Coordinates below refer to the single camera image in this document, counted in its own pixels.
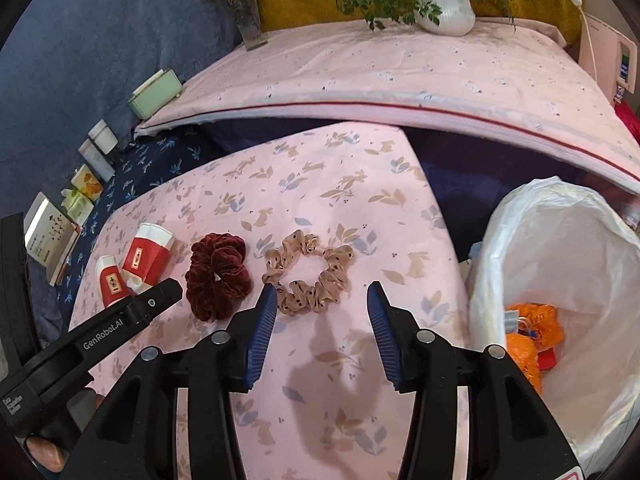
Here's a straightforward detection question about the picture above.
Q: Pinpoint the pink padded quilt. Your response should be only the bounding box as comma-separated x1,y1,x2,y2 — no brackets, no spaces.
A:
134,16,640,196

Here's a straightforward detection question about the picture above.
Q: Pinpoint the white pink appliance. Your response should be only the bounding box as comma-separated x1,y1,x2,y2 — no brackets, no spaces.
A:
577,12,640,106

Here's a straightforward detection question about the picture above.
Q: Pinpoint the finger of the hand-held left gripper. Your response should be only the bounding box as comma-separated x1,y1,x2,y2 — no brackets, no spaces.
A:
62,278,184,370

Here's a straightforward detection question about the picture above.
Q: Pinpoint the red white paper cup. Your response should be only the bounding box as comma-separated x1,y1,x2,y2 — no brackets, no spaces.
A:
95,255,139,310
121,222,176,287

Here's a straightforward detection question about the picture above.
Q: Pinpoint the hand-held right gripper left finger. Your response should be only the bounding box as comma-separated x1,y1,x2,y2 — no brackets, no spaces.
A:
75,282,279,480

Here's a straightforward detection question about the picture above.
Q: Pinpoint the blue-grey blanket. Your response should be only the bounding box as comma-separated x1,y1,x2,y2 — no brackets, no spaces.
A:
0,0,252,222

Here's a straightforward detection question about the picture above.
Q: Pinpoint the pink floral tablecloth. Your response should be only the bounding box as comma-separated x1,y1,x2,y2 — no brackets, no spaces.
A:
67,122,474,480

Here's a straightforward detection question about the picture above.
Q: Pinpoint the white bag lined trash bin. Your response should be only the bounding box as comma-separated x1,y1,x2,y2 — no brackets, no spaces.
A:
457,176,640,467

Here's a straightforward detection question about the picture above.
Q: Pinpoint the navy floral cloth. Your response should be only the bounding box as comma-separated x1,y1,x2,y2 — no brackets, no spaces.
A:
55,127,226,311

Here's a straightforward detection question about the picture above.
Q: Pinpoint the beige dotted scrunchie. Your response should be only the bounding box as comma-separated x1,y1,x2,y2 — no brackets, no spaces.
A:
261,229,355,316

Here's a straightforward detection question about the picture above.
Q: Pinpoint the red cloth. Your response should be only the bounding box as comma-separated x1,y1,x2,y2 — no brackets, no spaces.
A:
612,100,640,141

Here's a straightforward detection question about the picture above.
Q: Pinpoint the standing card booklet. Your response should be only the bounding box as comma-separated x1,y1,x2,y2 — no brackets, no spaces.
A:
24,191,82,287

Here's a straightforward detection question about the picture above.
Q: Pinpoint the pale green box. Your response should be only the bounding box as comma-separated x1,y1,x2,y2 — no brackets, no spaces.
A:
127,67,184,120

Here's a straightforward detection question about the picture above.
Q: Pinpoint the yellow cloth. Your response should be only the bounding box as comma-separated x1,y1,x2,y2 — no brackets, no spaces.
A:
247,0,586,49

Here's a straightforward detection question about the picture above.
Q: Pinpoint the green white carton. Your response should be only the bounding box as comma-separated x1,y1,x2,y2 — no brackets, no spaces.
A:
61,187,95,226

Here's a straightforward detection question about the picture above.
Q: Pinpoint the orange plastic bag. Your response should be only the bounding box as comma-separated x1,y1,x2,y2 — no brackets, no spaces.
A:
505,302,565,396

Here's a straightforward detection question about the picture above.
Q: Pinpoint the orange print carton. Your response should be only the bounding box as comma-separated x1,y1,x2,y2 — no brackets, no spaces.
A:
70,164,105,199

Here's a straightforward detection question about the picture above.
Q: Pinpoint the glass vase with pink flowers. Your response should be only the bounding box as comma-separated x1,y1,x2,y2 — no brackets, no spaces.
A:
200,0,271,52

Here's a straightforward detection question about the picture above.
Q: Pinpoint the white jar with grey lid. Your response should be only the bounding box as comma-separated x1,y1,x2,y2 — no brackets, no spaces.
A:
88,119,120,154

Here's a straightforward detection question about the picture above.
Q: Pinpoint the tall white box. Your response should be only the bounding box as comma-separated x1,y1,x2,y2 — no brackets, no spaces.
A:
77,140,117,184

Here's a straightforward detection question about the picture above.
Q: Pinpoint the dark red velvet scrunchie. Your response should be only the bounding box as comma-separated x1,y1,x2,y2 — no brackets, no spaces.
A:
185,232,253,322

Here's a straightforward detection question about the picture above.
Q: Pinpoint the dark purple sheet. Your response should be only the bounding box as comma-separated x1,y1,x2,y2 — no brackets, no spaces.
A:
200,119,640,211

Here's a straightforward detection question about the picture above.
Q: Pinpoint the person's left hand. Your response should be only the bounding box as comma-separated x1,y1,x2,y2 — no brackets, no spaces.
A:
25,435,71,473

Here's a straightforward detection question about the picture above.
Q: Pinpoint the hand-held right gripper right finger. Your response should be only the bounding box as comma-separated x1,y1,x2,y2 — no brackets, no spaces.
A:
366,280,581,480

